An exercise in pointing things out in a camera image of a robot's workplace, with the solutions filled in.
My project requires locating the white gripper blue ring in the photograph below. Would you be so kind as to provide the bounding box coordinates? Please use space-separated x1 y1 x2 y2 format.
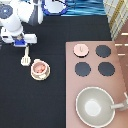
1 28 37 47

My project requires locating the cream slotted spatula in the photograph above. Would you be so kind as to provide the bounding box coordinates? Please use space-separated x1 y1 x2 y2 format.
21 47 31 66

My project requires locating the cream round plate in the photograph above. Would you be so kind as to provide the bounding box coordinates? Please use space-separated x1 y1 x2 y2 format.
30 63 52 82

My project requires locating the pink small pot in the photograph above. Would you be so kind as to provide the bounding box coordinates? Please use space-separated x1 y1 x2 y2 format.
31 60 50 79

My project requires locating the pink pot lid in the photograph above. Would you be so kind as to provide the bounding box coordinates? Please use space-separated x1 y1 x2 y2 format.
73 44 89 57

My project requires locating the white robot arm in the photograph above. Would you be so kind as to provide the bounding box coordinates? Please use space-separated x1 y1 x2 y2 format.
0 0 43 47

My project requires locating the black burner front left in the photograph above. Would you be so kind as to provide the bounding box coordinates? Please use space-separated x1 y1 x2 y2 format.
75 62 91 77

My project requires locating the black burner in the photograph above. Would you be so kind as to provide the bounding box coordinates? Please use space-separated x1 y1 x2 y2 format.
75 62 91 77
98 62 115 76
96 45 111 58

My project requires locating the pink stove top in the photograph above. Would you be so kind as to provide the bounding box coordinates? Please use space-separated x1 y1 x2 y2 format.
66 41 128 128

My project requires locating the black burner back right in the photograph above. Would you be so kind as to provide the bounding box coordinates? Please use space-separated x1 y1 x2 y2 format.
96 45 111 58

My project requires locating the black burner front right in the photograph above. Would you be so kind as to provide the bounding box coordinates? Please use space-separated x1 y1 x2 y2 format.
98 62 115 76

